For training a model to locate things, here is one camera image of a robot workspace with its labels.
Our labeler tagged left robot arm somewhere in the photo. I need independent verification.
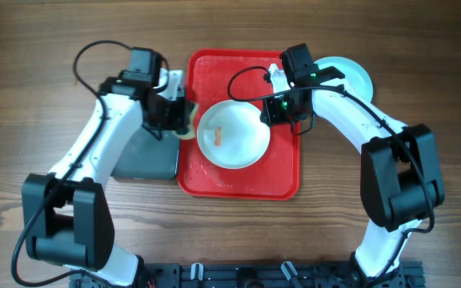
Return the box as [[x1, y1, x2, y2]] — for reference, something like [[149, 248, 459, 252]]
[[10, 47, 198, 287]]

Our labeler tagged light blue plate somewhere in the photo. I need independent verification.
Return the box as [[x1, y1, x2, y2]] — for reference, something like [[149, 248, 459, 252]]
[[315, 56, 374, 102]]

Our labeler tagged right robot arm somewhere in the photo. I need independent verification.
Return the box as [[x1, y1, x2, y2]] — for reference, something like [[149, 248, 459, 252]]
[[260, 44, 444, 287]]

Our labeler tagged red plastic tray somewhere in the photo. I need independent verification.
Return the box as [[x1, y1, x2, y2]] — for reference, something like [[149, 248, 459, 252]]
[[177, 49, 301, 201]]

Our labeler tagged green and yellow sponge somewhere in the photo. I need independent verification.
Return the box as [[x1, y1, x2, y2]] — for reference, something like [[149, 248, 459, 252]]
[[173, 103, 199, 140]]

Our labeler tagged black rectangular tray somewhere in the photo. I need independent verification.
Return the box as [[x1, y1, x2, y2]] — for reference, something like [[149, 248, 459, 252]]
[[111, 128, 180, 180]]

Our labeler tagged white round plate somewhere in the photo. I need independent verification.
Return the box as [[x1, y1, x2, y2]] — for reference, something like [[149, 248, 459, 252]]
[[196, 100, 271, 170]]

